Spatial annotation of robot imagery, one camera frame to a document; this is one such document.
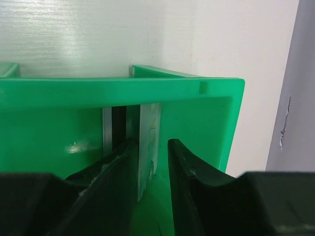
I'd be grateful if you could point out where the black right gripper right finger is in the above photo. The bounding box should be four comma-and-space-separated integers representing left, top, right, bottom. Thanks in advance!
168, 139, 315, 236

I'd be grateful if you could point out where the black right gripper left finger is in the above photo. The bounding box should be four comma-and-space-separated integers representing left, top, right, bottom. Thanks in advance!
0, 138, 138, 236

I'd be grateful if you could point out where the silver card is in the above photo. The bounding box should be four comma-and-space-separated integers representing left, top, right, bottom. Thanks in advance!
102, 105, 140, 156
138, 103, 161, 200

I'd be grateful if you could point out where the green plastic bin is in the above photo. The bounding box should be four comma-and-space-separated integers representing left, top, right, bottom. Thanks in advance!
0, 63, 245, 236

